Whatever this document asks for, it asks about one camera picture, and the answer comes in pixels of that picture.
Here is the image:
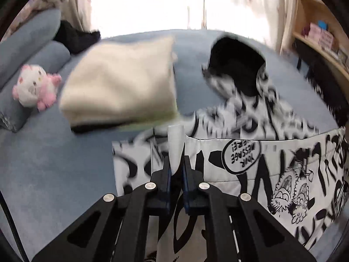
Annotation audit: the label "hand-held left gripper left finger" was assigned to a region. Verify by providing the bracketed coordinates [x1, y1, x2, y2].
[31, 155, 172, 262]

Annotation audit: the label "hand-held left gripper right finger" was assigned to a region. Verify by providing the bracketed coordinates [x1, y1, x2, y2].
[182, 155, 318, 262]

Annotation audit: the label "black and white printed jacket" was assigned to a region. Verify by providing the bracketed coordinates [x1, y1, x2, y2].
[112, 31, 349, 262]

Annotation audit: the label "cream folded clothes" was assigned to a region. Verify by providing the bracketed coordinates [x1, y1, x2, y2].
[58, 35, 179, 131]

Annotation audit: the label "black folded garment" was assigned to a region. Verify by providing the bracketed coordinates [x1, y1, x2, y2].
[71, 123, 124, 135]

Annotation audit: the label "blue bed blanket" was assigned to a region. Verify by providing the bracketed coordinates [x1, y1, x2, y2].
[0, 29, 341, 262]

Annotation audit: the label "white and pink plush toy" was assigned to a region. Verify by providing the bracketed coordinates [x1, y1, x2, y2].
[12, 64, 63, 112]

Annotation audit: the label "black and white patterned garment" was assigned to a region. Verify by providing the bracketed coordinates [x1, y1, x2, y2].
[294, 38, 349, 127]

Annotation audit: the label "black fuzzy clothing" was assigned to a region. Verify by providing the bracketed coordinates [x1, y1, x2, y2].
[53, 20, 101, 55]

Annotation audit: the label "blue pillow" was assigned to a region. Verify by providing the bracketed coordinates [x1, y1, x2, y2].
[0, 42, 71, 133]
[0, 8, 62, 88]

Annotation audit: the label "white leaf-print curtain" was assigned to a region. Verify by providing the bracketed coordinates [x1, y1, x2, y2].
[68, 0, 298, 53]

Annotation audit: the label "stack of pink boxes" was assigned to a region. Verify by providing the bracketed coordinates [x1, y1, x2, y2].
[303, 23, 335, 50]

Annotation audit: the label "wooden bookshelf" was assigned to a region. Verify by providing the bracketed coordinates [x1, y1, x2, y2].
[292, 0, 349, 75]

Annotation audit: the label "black cable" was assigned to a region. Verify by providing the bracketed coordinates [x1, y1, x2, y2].
[0, 191, 31, 262]

